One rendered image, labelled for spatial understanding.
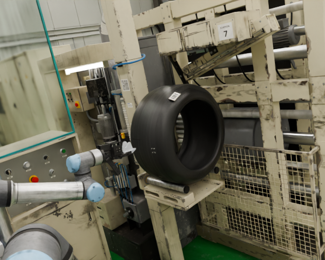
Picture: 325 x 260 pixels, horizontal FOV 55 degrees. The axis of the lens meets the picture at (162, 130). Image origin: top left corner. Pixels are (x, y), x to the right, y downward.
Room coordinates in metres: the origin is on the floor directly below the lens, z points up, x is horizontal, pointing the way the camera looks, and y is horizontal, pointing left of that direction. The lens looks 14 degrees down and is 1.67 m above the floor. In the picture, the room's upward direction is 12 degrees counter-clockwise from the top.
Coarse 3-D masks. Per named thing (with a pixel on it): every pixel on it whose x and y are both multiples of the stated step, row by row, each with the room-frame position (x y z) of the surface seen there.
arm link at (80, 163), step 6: (72, 156) 1.32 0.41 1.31; (78, 156) 1.32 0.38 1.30; (84, 156) 1.33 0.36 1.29; (90, 156) 1.35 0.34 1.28; (66, 162) 1.33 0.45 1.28; (72, 162) 1.29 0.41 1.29; (78, 162) 1.30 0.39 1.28; (84, 162) 1.32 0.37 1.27; (90, 162) 1.34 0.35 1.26; (72, 168) 1.29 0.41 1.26; (78, 168) 1.30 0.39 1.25; (84, 168) 1.31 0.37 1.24
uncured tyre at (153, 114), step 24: (144, 96) 1.80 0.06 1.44; (168, 96) 1.64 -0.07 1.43; (192, 96) 1.69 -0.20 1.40; (144, 120) 1.63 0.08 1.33; (168, 120) 1.56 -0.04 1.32; (192, 120) 2.05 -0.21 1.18; (216, 120) 1.83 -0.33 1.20; (144, 144) 1.59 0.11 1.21; (168, 144) 1.53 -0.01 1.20; (192, 144) 2.01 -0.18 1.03; (216, 144) 1.80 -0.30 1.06; (144, 168) 1.68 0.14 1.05; (168, 168) 1.54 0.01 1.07; (192, 168) 1.86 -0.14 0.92
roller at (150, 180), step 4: (148, 176) 1.87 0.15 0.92; (148, 180) 1.84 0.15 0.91; (152, 180) 1.81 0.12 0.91; (156, 180) 1.79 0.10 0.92; (160, 180) 1.77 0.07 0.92; (152, 184) 1.83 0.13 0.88; (156, 184) 1.78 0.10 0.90; (160, 184) 1.75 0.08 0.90; (164, 184) 1.73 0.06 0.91; (168, 184) 1.70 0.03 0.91; (172, 184) 1.68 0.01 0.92; (176, 184) 1.66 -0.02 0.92; (180, 184) 1.65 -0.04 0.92; (168, 188) 1.71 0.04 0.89; (172, 188) 1.67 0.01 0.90; (176, 188) 1.65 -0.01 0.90; (180, 188) 1.63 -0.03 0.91; (184, 188) 1.60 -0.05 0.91; (188, 188) 1.62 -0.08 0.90; (184, 192) 1.61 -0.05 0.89
